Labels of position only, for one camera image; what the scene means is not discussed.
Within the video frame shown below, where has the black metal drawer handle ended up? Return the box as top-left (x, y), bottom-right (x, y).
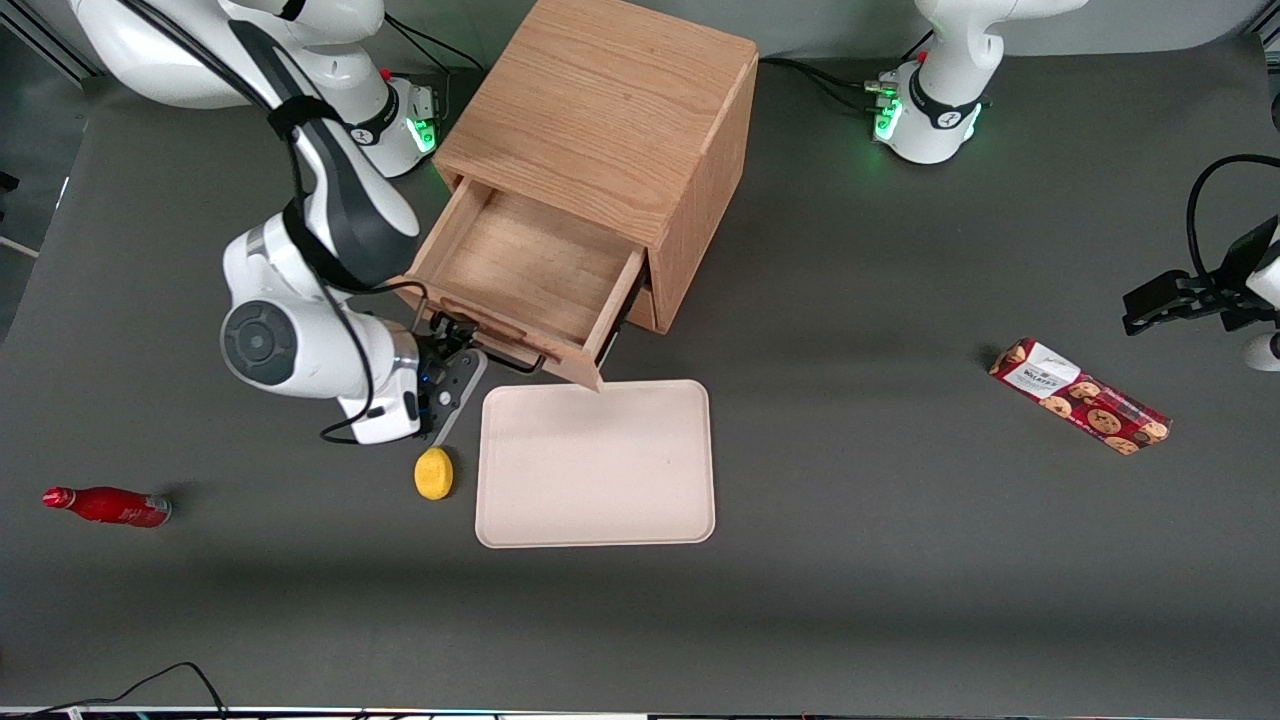
top-left (424, 312), bottom-right (548, 375)

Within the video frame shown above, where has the yellow lemon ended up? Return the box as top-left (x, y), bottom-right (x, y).
top-left (413, 446), bottom-right (455, 501)

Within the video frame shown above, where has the red bottle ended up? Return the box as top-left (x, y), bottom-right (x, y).
top-left (42, 486), bottom-right (173, 529)

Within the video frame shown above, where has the black arm base cable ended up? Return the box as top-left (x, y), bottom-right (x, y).
top-left (758, 28), bottom-right (936, 116)
top-left (383, 14), bottom-right (488, 79)

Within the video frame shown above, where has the aluminium frame profile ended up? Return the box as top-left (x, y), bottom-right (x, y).
top-left (0, 0), bottom-right (103, 83)

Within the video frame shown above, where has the red cookie box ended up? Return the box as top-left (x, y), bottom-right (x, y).
top-left (988, 338), bottom-right (1173, 457)

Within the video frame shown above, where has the wooden drawer cabinet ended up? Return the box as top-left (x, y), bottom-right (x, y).
top-left (432, 0), bottom-right (761, 336)

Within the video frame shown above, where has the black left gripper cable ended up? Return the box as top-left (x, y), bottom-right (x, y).
top-left (1186, 154), bottom-right (1280, 283)

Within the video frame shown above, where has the black left arm base cable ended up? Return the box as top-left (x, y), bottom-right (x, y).
top-left (758, 28), bottom-right (936, 116)

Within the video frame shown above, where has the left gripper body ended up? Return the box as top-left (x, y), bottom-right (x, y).
top-left (1205, 215), bottom-right (1280, 333)

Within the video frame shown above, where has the black right arm base cable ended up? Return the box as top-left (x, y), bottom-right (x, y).
top-left (383, 14), bottom-right (488, 79)

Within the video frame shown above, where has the beige plastic tray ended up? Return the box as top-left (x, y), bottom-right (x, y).
top-left (475, 379), bottom-right (717, 550)

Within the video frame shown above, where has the wooden drawer with handle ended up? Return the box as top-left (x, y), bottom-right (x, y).
top-left (598, 282), bottom-right (659, 337)
top-left (390, 177), bottom-right (650, 393)

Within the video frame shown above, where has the black cable at table edge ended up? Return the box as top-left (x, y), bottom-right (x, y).
top-left (0, 661), bottom-right (229, 719)

